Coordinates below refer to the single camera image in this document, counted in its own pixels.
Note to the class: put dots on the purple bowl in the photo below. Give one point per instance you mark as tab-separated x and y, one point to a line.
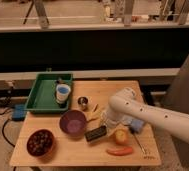
73	123

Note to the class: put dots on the black eraser block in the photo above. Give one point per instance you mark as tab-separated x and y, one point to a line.
96	134

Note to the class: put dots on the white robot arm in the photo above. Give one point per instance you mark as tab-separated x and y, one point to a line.
124	102

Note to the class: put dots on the dark red bowl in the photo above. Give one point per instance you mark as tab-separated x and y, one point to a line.
40	143

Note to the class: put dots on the small metal cup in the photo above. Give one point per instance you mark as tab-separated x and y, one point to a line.
83	103

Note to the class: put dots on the white blue cup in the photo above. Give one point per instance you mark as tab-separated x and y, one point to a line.
62	93

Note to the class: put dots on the green plastic tray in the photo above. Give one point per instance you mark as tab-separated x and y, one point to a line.
42	97

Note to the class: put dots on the yellow apple toy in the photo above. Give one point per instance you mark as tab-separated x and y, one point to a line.
120	137

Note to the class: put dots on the blue crumpled cloth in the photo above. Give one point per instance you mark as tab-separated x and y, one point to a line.
133	124

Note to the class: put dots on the metal spoon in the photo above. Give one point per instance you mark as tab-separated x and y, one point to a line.
139	144

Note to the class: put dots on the orange carrot toy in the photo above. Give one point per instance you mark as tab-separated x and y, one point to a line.
120	152

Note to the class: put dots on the blue box on floor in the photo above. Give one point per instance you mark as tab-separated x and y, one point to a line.
19	112

